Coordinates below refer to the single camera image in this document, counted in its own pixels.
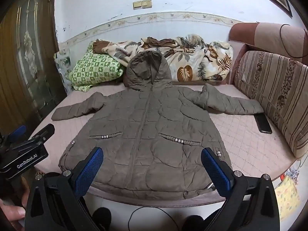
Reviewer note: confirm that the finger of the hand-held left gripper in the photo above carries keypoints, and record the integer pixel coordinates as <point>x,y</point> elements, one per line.
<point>44,132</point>
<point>16,131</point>

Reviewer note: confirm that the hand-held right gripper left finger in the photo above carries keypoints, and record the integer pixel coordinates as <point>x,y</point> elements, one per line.
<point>87,170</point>

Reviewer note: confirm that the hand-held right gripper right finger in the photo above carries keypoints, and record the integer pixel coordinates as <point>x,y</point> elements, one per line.
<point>216,170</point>

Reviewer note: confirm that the brown hooded puffer jacket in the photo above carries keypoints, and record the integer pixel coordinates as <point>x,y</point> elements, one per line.
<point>144,137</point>

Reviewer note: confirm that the person's left hand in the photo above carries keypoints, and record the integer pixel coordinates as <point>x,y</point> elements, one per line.
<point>9,214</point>

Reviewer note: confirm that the person's black shoe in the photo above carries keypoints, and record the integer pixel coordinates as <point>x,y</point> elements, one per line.
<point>195,223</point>
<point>102,219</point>

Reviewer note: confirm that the black phone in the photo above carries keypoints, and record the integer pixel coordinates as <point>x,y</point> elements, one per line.
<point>262,124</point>

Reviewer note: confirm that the wooden door with glass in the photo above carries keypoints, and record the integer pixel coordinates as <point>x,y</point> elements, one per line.
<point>24,65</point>

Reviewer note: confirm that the clear plastic bag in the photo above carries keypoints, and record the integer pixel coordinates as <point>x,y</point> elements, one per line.
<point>63,65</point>

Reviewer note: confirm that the yellow patterned cloth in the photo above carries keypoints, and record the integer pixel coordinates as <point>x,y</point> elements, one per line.
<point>287,197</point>

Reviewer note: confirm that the green checked pillow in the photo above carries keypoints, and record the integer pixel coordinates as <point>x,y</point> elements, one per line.
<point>96,69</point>

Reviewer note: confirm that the striped backrest cushion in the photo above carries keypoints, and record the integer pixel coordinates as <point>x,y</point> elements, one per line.
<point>276,96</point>

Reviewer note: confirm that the leaf print blanket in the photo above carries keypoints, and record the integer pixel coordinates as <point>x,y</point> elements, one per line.
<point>192,60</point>

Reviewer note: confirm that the brown and pink sofa armrest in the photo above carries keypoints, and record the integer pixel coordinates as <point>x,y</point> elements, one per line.
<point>264,36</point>

